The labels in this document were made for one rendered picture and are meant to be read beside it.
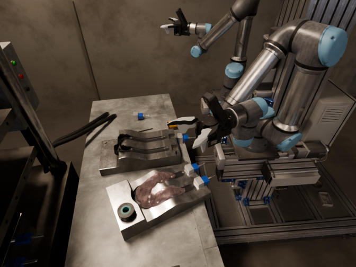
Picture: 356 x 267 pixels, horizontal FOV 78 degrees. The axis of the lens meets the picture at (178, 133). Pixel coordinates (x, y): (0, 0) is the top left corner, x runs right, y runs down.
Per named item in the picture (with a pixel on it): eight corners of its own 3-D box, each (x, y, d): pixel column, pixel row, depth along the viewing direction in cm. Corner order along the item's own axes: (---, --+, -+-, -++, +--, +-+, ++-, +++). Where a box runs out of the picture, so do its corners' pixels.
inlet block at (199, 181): (212, 175, 132) (213, 169, 129) (216, 181, 129) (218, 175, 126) (193, 184, 128) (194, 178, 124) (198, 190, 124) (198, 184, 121)
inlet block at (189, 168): (202, 163, 140) (203, 157, 136) (206, 168, 136) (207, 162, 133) (184, 171, 135) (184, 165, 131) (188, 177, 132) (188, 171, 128)
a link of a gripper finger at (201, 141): (202, 162, 62) (212, 143, 69) (202, 146, 59) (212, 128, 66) (192, 160, 64) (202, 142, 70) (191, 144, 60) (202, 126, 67)
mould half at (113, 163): (173, 137, 162) (172, 123, 153) (180, 163, 143) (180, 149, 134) (103, 147, 155) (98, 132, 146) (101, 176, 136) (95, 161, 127)
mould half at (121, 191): (186, 166, 141) (187, 154, 134) (210, 197, 124) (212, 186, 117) (109, 199, 123) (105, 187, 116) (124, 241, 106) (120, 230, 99)
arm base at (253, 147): (260, 133, 129) (265, 119, 123) (270, 151, 118) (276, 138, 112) (235, 134, 129) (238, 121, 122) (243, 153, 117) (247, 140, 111)
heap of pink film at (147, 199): (172, 171, 131) (172, 162, 126) (188, 194, 119) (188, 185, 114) (131, 188, 122) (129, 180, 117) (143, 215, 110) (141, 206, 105)
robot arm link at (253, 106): (266, 121, 81) (273, 101, 75) (244, 131, 77) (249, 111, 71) (250, 110, 86) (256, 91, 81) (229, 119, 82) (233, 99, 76)
